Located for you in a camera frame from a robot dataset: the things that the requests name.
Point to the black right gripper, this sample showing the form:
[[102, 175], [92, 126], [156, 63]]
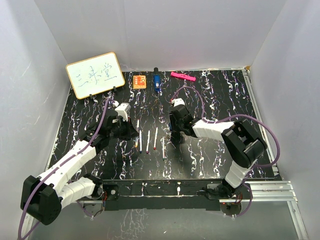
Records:
[[175, 128]]

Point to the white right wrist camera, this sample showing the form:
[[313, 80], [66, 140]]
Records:
[[177, 101]]

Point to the white pen with red tip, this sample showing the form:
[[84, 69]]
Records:
[[155, 139]]

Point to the small orange notebook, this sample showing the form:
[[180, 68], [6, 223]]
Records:
[[139, 82]]

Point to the white pen with purple tip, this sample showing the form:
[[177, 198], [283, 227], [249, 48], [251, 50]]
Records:
[[148, 141]]

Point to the blue stapler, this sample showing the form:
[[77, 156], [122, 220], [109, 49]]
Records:
[[156, 79]]

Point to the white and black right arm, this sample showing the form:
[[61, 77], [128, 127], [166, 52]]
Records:
[[242, 141]]

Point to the pink plastic tool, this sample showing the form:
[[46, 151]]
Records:
[[183, 76]]

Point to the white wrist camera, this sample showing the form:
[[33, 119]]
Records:
[[177, 101], [123, 110]]

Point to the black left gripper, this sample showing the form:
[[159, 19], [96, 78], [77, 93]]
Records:
[[130, 131]]

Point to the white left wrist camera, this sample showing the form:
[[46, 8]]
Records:
[[123, 110]]

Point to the small whiteboard with yellow frame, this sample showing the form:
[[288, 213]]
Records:
[[95, 75]]

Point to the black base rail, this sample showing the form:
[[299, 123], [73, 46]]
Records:
[[160, 194]]

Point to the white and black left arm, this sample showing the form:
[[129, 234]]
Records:
[[44, 197]]

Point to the white pen with green tip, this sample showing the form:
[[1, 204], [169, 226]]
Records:
[[163, 148]]

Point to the white pen with blue tip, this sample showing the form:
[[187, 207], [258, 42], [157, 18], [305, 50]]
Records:
[[140, 142]]

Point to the aluminium frame rail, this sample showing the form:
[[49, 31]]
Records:
[[274, 190]]

